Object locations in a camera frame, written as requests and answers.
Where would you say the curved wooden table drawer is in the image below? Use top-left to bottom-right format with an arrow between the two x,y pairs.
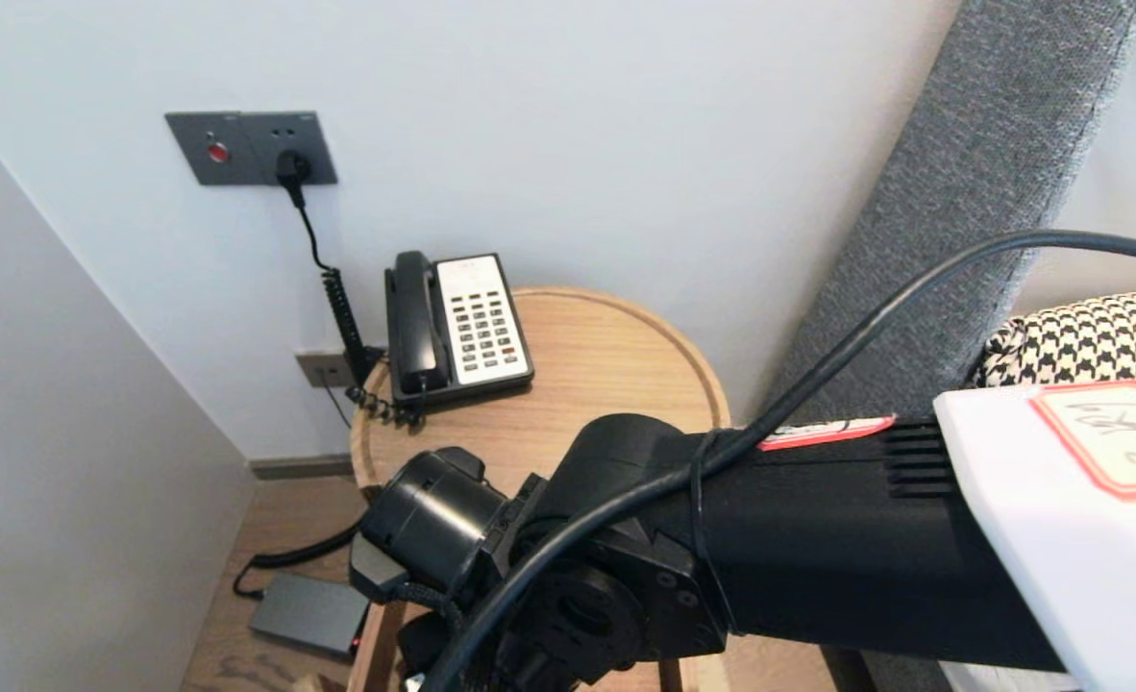
289,594 -> 686,692

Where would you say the brown wooden skirting board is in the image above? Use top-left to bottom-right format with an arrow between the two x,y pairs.
248,454 -> 355,482

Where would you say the grey power adapter box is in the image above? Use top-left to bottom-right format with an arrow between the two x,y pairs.
248,573 -> 371,657

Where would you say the black telephone handset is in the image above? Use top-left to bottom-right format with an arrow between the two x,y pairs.
389,251 -> 450,396

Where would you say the black white desk telephone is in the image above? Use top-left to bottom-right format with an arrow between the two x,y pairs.
384,252 -> 535,406

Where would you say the round wooden side table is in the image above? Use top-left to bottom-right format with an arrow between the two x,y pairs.
350,285 -> 732,510

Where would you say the black power plug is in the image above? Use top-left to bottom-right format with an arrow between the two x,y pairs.
274,151 -> 315,209

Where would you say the grey upholstered bed base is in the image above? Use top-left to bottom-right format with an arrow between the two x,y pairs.
821,647 -> 946,692

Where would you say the white bed sheet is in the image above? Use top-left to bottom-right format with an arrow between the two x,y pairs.
941,661 -> 1080,692

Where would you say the grey fabric headboard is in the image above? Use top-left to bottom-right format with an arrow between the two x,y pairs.
768,0 -> 1136,426

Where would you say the black white houndstooth pillow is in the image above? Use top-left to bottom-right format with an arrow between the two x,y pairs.
970,284 -> 1136,391

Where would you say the black coiled handset cord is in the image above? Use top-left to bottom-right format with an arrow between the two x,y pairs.
345,370 -> 430,431

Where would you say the beige wall phone socket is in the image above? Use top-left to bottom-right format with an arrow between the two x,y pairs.
296,351 -> 358,390

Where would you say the black coiled power cable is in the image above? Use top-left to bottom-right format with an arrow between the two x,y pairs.
233,202 -> 383,600

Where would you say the dark grey wall socket panel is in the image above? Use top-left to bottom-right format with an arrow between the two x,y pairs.
164,111 -> 338,187

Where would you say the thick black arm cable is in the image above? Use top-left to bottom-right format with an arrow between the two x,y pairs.
422,230 -> 1136,692

